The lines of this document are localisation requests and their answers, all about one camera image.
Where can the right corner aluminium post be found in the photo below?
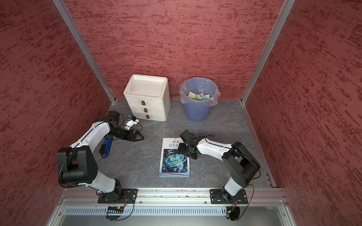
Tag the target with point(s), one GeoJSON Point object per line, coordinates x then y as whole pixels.
{"type": "Point", "coordinates": [280, 21]}

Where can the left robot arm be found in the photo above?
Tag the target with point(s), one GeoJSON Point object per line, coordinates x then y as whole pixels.
{"type": "Point", "coordinates": [77, 165]}

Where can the discarded sticky notes pile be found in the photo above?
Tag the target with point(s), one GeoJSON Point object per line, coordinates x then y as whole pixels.
{"type": "Point", "coordinates": [200, 97]}

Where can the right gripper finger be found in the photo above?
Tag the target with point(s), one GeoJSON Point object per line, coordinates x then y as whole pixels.
{"type": "Point", "coordinates": [192, 155]}
{"type": "Point", "coordinates": [182, 149]}

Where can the aluminium front rail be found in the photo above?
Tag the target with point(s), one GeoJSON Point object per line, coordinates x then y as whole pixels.
{"type": "Point", "coordinates": [163, 196]}

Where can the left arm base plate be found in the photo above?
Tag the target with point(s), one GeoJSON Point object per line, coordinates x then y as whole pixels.
{"type": "Point", "coordinates": [126, 196]}

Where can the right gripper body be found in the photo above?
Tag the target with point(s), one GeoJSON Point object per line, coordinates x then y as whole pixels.
{"type": "Point", "coordinates": [188, 145]}

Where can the yellow sticky note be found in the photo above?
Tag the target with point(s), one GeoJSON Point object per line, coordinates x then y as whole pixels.
{"type": "Point", "coordinates": [193, 96]}

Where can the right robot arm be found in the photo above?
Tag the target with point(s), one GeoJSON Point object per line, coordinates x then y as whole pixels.
{"type": "Point", "coordinates": [240, 163]}

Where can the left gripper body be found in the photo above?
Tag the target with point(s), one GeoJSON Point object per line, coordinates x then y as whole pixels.
{"type": "Point", "coordinates": [125, 134]}

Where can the clear bin liner bag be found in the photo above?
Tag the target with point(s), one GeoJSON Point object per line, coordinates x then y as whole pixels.
{"type": "Point", "coordinates": [197, 86]}

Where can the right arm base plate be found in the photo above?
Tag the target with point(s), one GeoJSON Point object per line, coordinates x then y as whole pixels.
{"type": "Point", "coordinates": [220, 196]}

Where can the magazine book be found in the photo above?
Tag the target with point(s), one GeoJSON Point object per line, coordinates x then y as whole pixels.
{"type": "Point", "coordinates": [172, 163]}

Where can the white three-drawer box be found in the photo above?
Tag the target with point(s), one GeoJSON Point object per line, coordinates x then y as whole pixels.
{"type": "Point", "coordinates": [148, 97]}

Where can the corner aluminium post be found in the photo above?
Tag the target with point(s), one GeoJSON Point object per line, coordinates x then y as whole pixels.
{"type": "Point", "coordinates": [66, 16]}
{"type": "Point", "coordinates": [280, 21]}

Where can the blue trash bin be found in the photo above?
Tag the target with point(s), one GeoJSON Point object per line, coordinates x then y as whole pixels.
{"type": "Point", "coordinates": [197, 112]}

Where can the left corner aluminium post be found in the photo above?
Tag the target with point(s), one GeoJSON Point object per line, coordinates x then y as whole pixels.
{"type": "Point", "coordinates": [66, 16]}

